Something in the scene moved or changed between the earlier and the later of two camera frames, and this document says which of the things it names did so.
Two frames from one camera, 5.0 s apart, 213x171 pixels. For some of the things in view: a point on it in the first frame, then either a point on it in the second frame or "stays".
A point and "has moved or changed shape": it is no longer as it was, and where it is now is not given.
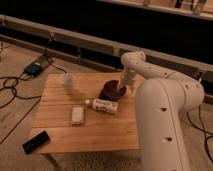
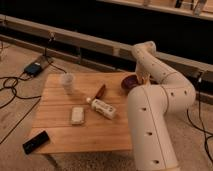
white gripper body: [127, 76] to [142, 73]
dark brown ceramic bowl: [111, 91] has moved or changed shape
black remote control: [35, 142] stays
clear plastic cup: [67, 79] stays
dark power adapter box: [33, 69] stays
